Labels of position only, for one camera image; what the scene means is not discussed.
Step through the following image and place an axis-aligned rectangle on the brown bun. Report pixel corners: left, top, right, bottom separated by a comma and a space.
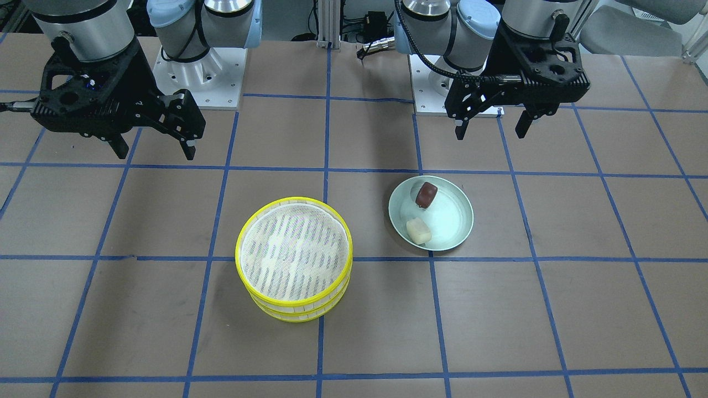
414, 181, 438, 209

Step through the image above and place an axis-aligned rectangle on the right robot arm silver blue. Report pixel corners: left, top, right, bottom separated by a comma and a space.
2, 1, 263, 160

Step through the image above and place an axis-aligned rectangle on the white bun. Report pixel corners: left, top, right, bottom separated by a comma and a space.
405, 217, 432, 246

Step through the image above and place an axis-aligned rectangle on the yellow bottom steamer layer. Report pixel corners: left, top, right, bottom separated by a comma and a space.
250, 276, 351, 323

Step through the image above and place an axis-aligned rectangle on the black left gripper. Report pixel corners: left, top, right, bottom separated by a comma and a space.
445, 22, 591, 140

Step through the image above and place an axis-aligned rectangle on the yellow steamer layer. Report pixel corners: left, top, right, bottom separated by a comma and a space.
235, 197, 352, 307
250, 276, 351, 323

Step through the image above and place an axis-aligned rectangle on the grey office chair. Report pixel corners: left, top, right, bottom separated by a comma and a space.
579, 1, 706, 56

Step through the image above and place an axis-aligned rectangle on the yellow top steamer layer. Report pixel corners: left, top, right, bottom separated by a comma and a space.
235, 197, 352, 307

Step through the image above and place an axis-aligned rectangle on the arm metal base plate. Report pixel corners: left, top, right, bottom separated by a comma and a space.
409, 55, 505, 118
153, 48, 248, 111

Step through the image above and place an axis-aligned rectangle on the light green plate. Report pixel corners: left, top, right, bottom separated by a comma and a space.
388, 175, 475, 251

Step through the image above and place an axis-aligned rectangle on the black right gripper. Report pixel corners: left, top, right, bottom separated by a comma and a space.
30, 38, 206, 161

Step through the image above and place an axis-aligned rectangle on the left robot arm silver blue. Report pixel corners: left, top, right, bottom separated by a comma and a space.
394, 1, 591, 139

